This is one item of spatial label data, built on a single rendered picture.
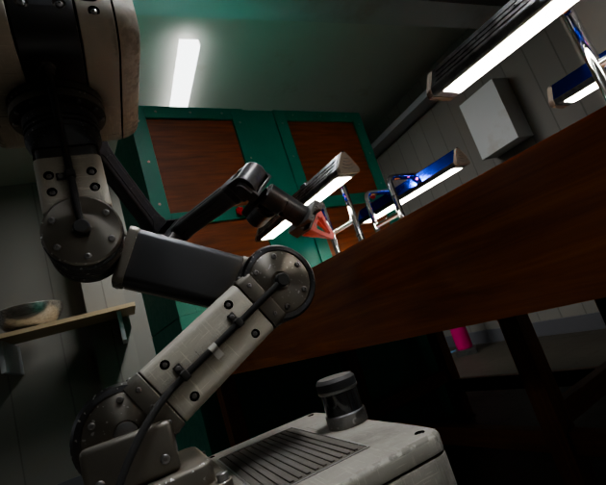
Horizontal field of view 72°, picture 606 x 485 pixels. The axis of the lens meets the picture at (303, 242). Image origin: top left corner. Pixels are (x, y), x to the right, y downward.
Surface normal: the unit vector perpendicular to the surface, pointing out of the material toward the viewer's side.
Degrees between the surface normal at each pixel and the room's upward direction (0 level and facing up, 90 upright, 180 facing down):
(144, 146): 90
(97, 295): 90
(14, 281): 90
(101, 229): 91
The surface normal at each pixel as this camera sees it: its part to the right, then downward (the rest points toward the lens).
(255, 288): 0.36, -0.30
